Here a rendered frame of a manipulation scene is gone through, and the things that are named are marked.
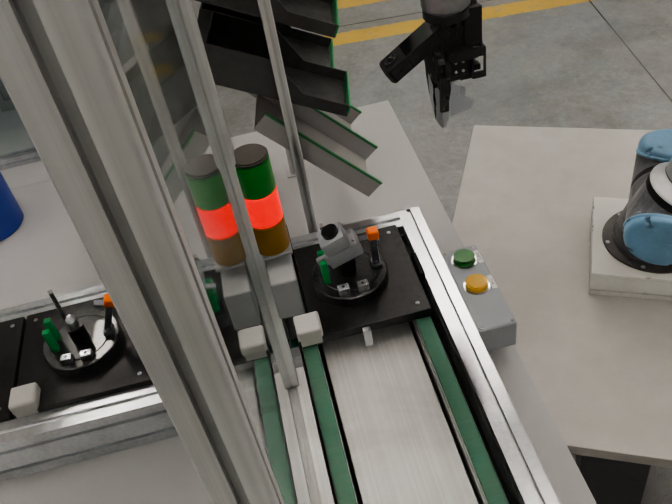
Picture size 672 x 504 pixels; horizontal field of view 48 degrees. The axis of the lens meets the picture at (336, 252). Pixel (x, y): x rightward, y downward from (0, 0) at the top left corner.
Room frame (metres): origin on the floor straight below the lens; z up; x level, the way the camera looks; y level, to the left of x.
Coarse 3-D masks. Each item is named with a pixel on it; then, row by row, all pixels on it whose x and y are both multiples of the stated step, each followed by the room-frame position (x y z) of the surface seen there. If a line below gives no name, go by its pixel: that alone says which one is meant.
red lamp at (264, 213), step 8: (272, 192) 0.78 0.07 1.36; (248, 200) 0.78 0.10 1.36; (256, 200) 0.77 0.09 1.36; (264, 200) 0.77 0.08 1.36; (272, 200) 0.78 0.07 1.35; (248, 208) 0.78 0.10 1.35; (256, 208) 0.77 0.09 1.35; (264, 208) 0.77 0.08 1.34; (272, 208) 0.78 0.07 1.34; (280, 208) 0.79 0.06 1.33; (256, 216) 0.77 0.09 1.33; (264, 216) 0.77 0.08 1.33; (272, 216) 0.77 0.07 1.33; (280, 216) 0.78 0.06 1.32; (256, 224) 0.77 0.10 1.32; (264, 224) 0.77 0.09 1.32; (272, 224) 0.77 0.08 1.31
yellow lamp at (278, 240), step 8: (280, 224) 0.78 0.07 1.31; (256, 232) 0.78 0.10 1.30; (264, 232) 0.77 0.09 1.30; (272, 232) 0.77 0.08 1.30; (280, 232) 0.78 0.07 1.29; (256, 240) 0.78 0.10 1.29; (264, 240) 0.77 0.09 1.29; (272, 240) 0.77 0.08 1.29; (280, 240) 0.78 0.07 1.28; (288, 240) 0.79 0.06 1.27; (264, 248) 0.77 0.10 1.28; (272, 248) 0.77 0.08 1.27; (280, 248) 0.77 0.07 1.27
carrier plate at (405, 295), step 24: (384, 240) 1.08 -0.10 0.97; (312, 264) 1.05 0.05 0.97; (408, 264) 1.00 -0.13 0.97; (312, 288) 0.99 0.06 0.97; (384, 288) 0.95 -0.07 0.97; (408, 288) 0.94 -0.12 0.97; (336, 312) 0.92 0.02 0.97; (360, 312) 0.91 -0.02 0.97; (384, 312) 0.90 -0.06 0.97; (408, 312) 0.89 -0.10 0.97; (336, 336) 0.87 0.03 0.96
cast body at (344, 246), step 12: (324, 228) 1.00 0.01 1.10; (336, 228) 0.99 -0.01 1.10; (324, 240) 0.98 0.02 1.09; (336, 240) 0.97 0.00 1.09; (348, 240) 0.98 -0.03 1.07; (324, 252) 0.97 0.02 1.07; (336, 252) 0.97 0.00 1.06; (348, 252) 0.97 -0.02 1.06; (360, 252) 0.98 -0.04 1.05; (336, 264) 0.97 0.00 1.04
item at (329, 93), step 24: (216, 24) 1.35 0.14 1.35; (240, 24) 1.34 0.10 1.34; (216, 48) 1.22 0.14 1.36; (240, 48) 1.35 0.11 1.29; (264, 48) 1.34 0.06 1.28; (288, 48) 1.34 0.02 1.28; (216, 72) 1.22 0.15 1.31; (240, 72) 1.22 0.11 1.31; (264, 72) 1.21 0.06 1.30; (288, 72) 1.32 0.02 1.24; (312, 72) 1.33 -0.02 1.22; (336, 72) 1.33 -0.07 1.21; (312, 96) 1.21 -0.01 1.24; (336, 96) 1.26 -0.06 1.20
